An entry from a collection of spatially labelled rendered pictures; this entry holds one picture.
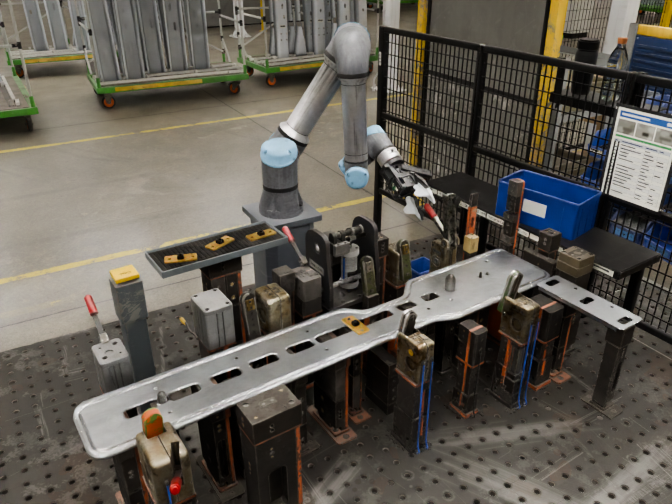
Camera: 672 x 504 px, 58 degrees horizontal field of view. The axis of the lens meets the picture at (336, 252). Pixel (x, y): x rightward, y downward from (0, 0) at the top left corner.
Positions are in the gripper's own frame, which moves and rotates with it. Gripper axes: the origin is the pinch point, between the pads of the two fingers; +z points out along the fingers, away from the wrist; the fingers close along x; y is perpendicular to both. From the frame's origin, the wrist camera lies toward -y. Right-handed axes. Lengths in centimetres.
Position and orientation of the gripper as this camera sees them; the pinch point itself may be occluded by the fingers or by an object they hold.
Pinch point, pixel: (428, 209)
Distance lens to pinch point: 200.8
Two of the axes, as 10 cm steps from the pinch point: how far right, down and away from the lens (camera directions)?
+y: -8.3, 2.6, -4.9
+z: 4.7, 8.1, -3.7
